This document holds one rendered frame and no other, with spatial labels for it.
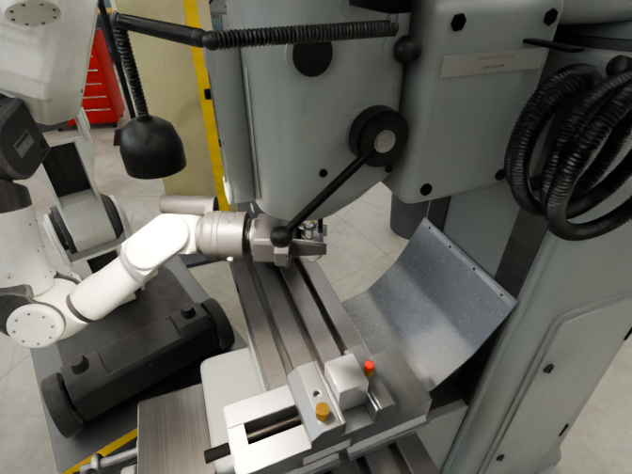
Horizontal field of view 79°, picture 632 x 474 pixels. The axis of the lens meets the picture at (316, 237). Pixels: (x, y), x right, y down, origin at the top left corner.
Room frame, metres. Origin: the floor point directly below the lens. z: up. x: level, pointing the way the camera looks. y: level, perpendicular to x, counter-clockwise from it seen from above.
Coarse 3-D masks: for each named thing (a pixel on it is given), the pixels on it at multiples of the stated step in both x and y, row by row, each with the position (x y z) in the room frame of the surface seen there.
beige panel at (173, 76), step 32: (128, 0) 2.05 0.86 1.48; (160, 0) 2.10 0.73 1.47; (192, 0) 2.15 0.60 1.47; (128, 32) 2.04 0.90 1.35; (160, 64) 2.08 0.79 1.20; (192, 64) 2.14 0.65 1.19; (160, 96) 2.07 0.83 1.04; (192, 96) 2.12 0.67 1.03; (192, 128) 2.11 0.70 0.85; (192, 160) 2.10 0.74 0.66; (192, 192) 2.09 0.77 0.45; (224, 192) 2.15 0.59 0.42; (192, 256) 1.97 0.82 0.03
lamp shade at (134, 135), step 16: (128, 128) 0.42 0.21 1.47; (144, 128) 0.42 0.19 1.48; (160, 128) 0.43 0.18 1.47; (128, 144) 0.41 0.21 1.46; (144, 144) 0.41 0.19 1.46; (160, 144) 0.41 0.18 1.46; (176, 144) 0.43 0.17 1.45; (128, 160) 0.41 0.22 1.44; (144, 160) 0.40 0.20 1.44; (160, 160) 0.41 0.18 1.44; (176, 160) 0.42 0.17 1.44; (144, 176) 0.40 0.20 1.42; (160, 176) 0.41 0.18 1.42
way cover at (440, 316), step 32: (416, 256) 0.75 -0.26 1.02; (448, 256) 0.69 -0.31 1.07; (384, 288) 0.74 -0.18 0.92; (416, 288) 0.69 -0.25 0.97; (448, 288) 0.63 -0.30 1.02; (480, 288) 0.58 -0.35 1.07; (352, 320) 0.67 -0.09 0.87; (384, 320) 0.66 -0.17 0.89; (416, 320) 0.62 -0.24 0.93; (448, 320) 0.58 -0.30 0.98; (480, 320) 0.54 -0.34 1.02; (416, 352) 0.55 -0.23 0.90; (448, 352) 0.52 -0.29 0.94
